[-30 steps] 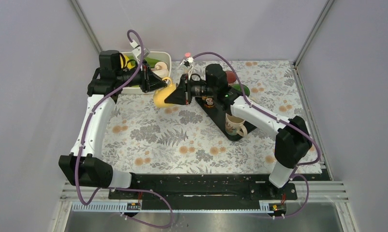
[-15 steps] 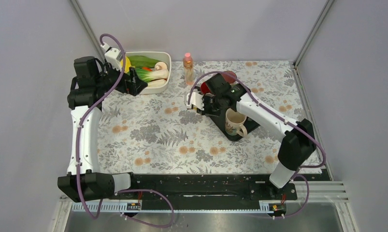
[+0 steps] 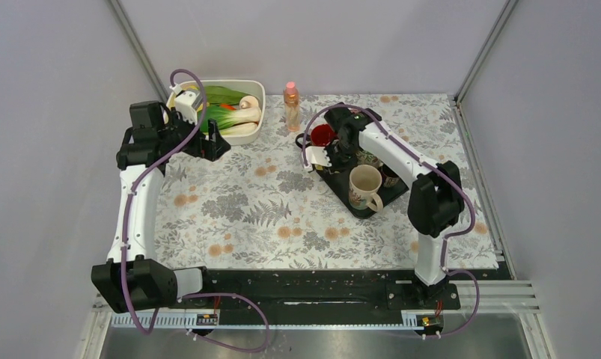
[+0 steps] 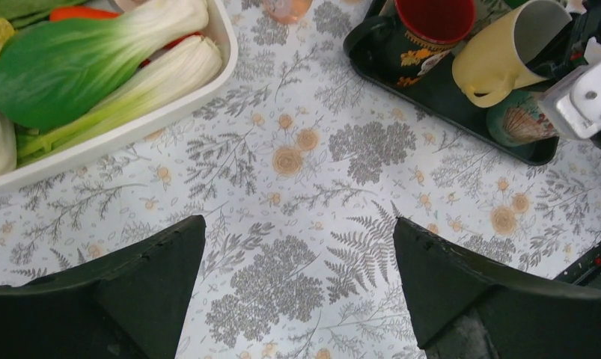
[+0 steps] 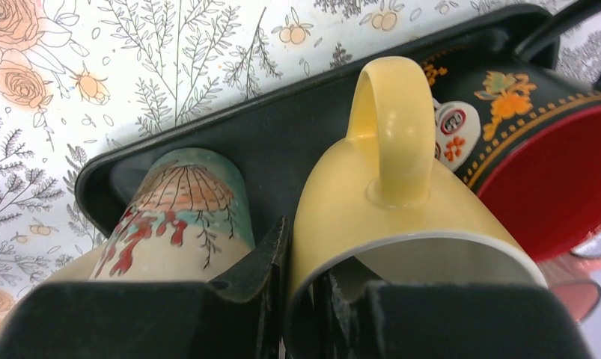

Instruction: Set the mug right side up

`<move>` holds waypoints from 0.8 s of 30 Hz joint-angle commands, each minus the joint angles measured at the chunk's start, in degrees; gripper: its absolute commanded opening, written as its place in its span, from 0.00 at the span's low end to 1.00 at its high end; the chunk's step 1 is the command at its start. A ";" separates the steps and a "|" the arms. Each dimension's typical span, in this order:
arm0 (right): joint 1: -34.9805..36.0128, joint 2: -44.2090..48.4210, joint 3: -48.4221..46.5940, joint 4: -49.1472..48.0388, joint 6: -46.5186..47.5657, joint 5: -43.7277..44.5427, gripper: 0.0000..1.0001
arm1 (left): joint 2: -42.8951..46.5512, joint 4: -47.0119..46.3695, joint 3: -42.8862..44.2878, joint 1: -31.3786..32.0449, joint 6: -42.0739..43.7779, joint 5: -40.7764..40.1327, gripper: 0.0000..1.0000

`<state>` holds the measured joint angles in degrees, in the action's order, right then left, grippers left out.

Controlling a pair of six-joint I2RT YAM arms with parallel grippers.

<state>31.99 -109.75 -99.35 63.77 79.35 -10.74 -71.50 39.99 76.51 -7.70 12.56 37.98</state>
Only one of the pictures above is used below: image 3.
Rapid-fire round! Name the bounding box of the cream floral mug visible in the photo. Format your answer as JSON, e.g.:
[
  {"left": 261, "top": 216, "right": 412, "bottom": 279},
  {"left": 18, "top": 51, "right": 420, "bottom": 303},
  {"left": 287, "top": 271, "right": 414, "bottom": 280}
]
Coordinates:
[{"left": 348, "top": 165, "right": 384, "bottom": 212}]

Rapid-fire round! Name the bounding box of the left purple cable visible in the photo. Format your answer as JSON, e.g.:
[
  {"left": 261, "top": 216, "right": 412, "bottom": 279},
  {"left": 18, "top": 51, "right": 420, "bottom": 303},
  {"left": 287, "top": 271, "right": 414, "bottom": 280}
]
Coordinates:
[{"left": 120, "top": 68, "right": 272, "bottom": 354}]

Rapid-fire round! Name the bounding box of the small control board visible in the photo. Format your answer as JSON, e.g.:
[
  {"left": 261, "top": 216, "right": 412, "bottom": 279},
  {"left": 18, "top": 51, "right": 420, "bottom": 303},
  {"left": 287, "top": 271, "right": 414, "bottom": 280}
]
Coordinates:
[
  {"left": 421, "top": 316, "right": 443, "bottom": 328},
  {"left": 195, "top": 313, "right": 219, "bottom": 326}
]

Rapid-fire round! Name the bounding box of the black serving tray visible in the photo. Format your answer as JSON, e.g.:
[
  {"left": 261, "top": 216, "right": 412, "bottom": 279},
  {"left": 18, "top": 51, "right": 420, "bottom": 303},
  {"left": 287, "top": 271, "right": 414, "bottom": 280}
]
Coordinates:
[{"left": 300, "top": 145, "right": 409, "bottom": 219}]

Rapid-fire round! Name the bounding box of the left small control board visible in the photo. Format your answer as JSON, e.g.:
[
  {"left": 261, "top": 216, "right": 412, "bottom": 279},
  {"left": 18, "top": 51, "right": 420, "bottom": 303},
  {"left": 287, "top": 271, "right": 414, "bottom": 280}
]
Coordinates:
[{"left": 195, "top": 313, "right": 219, "bottom": 326}]

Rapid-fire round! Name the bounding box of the aluminium frame rail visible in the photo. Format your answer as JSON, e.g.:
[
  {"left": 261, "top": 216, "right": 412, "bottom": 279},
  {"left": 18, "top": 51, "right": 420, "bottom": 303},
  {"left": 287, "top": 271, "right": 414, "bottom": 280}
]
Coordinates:
[{"left": 91, "top": 280, "right": 542, "bottom": 314}]

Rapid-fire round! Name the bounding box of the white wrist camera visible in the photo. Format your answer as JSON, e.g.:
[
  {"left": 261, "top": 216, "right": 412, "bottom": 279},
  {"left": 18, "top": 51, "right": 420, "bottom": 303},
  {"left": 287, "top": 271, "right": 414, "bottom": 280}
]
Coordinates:
[
  {"left": 168, "top": 85, "right": 204, "bottom": 124},
  {"left": 302, "top": 146, "right": 332, "bottom": 172}
]

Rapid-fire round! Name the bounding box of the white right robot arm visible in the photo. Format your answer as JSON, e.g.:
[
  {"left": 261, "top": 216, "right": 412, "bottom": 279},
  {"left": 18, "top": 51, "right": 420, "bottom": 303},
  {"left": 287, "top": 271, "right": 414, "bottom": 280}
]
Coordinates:
[{"left": 300, "top": 102, "right": 472, "bottom": 308}]

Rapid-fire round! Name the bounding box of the right small control board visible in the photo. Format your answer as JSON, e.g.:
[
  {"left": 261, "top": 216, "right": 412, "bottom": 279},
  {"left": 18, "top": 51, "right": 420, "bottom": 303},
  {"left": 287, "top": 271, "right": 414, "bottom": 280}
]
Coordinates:
[{"left": 421, "top": 316, "right": 443, "bottom": 328}]

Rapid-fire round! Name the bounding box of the white plastic vegetable tub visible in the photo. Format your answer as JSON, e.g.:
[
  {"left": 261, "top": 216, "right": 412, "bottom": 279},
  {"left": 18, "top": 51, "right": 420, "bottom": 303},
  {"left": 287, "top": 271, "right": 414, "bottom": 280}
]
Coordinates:
[{"left": 163, "top": 79, "right": 266, "bottom": 147}]

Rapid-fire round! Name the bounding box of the red vegetable toy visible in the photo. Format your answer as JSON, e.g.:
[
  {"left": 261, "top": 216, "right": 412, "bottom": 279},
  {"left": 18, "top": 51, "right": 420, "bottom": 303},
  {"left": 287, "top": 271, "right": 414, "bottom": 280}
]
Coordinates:
[{"left": 219, "top": 103, "right": 237, "bottom": 111}]

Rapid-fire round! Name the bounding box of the black mug with tan rim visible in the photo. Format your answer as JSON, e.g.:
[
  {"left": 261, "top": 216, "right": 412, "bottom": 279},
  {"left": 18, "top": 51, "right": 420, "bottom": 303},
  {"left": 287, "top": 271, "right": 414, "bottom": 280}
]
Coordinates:
[{"left": 295, "top": 123, "right": 337, "bottom": 147}]

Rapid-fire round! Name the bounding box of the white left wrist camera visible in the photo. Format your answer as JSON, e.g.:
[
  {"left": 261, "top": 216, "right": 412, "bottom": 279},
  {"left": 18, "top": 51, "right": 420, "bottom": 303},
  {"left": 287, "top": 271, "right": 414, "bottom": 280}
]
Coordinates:
[{"left": 168, "top": 85, "right": 204, "bottom": 124}]

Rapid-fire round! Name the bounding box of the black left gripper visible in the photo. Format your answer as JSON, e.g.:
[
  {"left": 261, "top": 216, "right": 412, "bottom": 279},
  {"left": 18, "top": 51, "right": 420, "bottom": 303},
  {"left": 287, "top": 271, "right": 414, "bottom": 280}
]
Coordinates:
[{"left": 159, "top": 106, "right": 230, "bottom": 161}]

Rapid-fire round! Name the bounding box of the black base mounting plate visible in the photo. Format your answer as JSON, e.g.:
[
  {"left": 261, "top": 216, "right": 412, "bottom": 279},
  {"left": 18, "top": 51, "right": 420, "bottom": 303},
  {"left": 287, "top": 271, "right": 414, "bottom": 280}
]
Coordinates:
[{"left": 202, "top": 269, "right": 449, "bottom": 318}]

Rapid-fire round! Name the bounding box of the pink drink bottle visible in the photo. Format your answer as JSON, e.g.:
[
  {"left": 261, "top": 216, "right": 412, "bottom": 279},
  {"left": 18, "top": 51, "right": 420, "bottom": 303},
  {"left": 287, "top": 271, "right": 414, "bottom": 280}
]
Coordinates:
[{"left": 283, "top": 82, "right": 300, "bottom": 132}]

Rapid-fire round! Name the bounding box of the green bok choy toy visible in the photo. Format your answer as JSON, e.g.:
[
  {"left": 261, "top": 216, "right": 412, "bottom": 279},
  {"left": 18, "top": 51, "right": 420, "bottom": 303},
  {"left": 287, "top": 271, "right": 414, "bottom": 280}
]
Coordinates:
[{"left": 198, "top": 105, "right": 262, "bottom": 135}]

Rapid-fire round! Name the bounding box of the beige upside-down mug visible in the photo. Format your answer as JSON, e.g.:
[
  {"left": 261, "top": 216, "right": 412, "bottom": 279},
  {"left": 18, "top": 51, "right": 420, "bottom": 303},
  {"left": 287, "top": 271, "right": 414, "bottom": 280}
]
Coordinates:
[{"left": 356, "top": 150, "right": 383, "bottom": 169}]

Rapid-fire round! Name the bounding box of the white mushroom toy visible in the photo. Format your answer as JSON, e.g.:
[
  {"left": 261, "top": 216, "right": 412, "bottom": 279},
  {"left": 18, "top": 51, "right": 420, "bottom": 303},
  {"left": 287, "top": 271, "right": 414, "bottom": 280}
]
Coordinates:
[{"left": 239, "top": 95, "right": 260, "bottom": 110}]

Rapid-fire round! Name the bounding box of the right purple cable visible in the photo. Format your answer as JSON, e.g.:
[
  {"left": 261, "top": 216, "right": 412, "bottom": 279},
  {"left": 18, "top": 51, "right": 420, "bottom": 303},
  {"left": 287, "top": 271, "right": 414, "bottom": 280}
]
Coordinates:
[{"left": 301, "top": 102, "right": 481, "bottom": 340}]

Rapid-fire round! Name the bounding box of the brown striped small mug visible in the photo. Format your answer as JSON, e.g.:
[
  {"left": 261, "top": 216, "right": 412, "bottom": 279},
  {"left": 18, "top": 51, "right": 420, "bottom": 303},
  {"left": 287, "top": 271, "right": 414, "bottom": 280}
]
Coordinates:
[{"left": 380, "top": 164, "right": 400, "bottom": 188}]

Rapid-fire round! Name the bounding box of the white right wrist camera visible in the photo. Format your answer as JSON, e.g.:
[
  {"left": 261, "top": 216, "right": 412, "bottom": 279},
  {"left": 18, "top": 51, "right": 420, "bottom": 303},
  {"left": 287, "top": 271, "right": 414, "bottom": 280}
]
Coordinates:
[{"left": 302, "top": 146, "right": 332, "bottom": 172}]

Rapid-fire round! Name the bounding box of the white slotted cable duct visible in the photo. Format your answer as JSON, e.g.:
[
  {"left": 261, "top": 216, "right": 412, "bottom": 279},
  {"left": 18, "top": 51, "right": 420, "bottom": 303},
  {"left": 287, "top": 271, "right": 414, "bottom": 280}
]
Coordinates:
[{"left": 110, "top": 310, "right": 445, "bottom": 331}]

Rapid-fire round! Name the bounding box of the purple cable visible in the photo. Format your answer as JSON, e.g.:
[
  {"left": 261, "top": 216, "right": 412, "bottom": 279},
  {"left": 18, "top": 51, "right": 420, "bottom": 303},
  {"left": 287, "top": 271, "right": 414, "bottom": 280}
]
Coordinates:
[
  {"left": 120, "top": 68, "right": 272, "bottom": 354},
  {"left": 301, "top": 102, "right": 481, "bottom": 340}
]

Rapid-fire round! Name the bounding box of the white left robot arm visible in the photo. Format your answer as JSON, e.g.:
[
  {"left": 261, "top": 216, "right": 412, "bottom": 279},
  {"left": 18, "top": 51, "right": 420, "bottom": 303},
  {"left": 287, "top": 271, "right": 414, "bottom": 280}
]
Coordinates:
[{"left": 91, "top": 101, "right": 231, "bottom": 313}]

